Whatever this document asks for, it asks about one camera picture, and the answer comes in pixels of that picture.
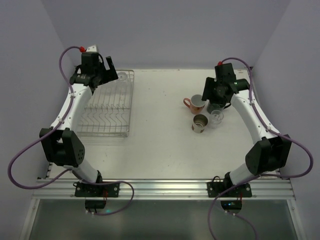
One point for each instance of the orange ceramic mug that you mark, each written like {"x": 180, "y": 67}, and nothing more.
{"x": 195, "y": 104}

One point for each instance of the dark green ceramic mug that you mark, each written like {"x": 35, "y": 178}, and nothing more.
{"x": 217, "y": 105}

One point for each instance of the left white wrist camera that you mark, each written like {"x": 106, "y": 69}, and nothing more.
{"x": 93, "y": 48}

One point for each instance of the clear faceted glass cup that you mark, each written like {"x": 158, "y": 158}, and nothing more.
{"x": 215, "y": 118}

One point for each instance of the metal tin cup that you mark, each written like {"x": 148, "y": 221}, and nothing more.
{"x": 199, "y": 123}

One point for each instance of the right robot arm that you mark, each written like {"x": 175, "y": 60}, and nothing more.
{"x": 270, "y": 151}

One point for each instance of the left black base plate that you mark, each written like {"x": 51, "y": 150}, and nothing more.
{"x": 96, "y": 191}

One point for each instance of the metal wire dish rack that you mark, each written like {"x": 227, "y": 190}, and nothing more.
{"x": 108, "y": 112}

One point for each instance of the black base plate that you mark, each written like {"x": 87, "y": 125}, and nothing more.
{"x": 218, "y": 185}
{"x": 96, "y": 191}

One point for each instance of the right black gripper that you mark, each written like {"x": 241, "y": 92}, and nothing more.
{"x": 215, "y": 104}

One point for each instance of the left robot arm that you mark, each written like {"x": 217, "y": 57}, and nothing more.
{"x": 60, "y": 142}

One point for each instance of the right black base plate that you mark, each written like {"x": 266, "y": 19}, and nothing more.
{"x": 218, "y": 185}

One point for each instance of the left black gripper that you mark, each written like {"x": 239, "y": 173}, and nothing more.
{"x": 105, "y": 75}

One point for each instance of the clear glass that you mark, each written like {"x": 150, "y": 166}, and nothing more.
{"x": 123, "y": 78}

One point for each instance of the aluminium mounting rail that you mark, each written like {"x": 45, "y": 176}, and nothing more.
{"x": 177, "y": 189}

